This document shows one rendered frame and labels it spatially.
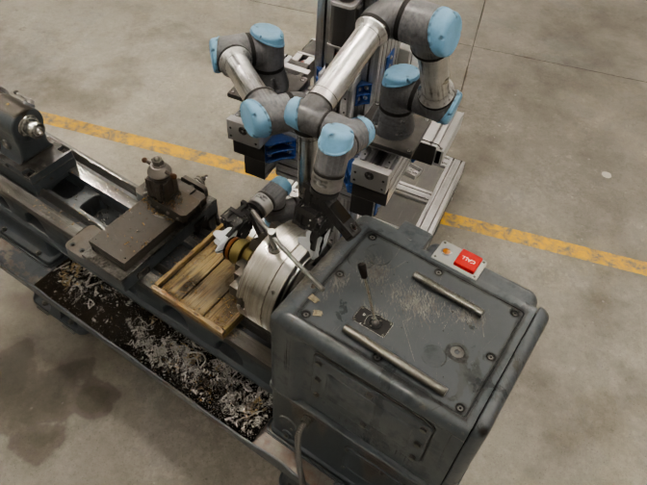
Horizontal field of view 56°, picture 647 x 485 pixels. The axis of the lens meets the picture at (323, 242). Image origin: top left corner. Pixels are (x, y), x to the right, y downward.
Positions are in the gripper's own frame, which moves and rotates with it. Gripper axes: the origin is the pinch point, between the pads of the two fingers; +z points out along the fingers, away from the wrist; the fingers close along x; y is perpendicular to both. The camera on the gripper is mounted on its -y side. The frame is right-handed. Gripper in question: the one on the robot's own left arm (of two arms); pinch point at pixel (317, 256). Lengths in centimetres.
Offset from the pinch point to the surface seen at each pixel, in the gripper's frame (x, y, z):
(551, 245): -203, -43, 84
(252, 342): -2.7, 15.8, 45.8
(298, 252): -5.5, 8.1, 6.7
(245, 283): 5.0, 16.6, 16.8
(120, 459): 10, 60, 138
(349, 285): -2.8, -9.5, 5.6
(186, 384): 4, 35, 76
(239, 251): -6.5, 28.0, 18.9
